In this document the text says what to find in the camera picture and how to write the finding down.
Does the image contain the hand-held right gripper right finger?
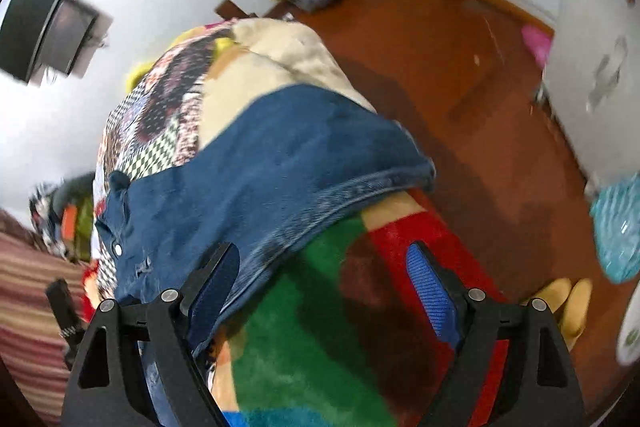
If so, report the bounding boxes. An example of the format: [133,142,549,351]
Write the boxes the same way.
[406,241,586,427]

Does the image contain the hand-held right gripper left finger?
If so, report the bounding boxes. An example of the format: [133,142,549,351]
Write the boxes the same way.
[60,242,241,427]

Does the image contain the blue denim jeans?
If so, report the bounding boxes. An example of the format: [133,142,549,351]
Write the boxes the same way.
[92,84,438,427]

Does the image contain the striped red cloth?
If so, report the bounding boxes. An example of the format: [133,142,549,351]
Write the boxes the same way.
[0,207,96,423]

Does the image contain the green and orange box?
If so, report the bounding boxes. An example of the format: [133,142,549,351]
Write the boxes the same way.
[62,202,96,258]

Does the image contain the green and red fleece blanket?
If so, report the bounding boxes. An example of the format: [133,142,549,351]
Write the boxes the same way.
[207,189,526,427]

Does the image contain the black and white patterned cloth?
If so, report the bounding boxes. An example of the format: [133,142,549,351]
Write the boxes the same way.
[29,182,63,253]

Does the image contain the dark grey plush object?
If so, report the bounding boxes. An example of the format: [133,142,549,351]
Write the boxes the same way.
[55,172,98,208]

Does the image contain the yellow slipper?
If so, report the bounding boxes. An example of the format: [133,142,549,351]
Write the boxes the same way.
[520,278,572,318]
[559,279,593,350]

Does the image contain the patterned red and white blanket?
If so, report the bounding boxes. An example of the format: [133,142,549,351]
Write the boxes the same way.
[82,19,241,303]

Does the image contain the teal plastic bag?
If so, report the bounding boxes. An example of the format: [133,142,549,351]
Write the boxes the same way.
[590,174,640,285]

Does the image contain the white round object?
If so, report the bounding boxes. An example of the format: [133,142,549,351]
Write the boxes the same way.
[615,282,640,365]

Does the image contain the yellow blanket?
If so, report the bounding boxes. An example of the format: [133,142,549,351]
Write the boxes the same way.
[124,29,201,90]

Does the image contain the cream fleece blanket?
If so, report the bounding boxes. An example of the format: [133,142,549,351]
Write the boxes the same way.
[200,18,376,148]

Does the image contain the pink plastic object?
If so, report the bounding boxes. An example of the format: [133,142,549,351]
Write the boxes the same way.
[522,26,553,68]

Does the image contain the dark wooden furniture piece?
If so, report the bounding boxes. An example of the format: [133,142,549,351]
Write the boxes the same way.
[215,0,261,20]

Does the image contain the white wardrobe with flower stickers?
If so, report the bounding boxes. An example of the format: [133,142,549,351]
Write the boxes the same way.
[542,0,640,188]

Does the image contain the black wall television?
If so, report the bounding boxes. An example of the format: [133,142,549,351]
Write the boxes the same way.
[0,0,113,85]

